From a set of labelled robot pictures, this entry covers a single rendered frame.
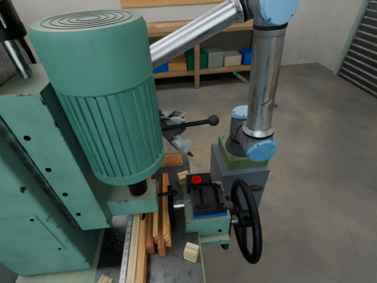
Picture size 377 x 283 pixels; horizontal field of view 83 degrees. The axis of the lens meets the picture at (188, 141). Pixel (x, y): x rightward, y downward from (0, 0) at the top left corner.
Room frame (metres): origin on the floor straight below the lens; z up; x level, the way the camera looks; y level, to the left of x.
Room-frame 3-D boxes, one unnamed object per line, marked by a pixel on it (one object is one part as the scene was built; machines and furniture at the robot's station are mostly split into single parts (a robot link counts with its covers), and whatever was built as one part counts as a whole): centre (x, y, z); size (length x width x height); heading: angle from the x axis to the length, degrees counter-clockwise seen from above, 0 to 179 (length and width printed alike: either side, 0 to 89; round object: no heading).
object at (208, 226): (0.39, -0.04, 0.91); 0.15 x 0.14 x 0.09; 4
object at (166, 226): (0.39, 0.08, 0.94); 0.22 x 0.02 x 0.08; 4
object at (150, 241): (0.35, 0.13, 0.92); 0.19 x 0.02 x 0.04; 4
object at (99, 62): (0.38, 0.15, 1.32); 0.18 x 0.18 x 0.31
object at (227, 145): (1.00, -0.33, 0.68); 0.19 x 0.19 x 0.10
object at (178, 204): (0.38, 0.03, 0.95); 0.09 x 0.07 x 0.09; 4
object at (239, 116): (0.99, -0.33, 0.82); 0.17 x 0.15 x 0.18; 8
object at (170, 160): (0.63, 0.08, 0.91); 0.10 x 0.07 x 0.02; 94
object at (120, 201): (0.38, 0.17, 0.99); 0.14 x 0.07 x 0.09; 94
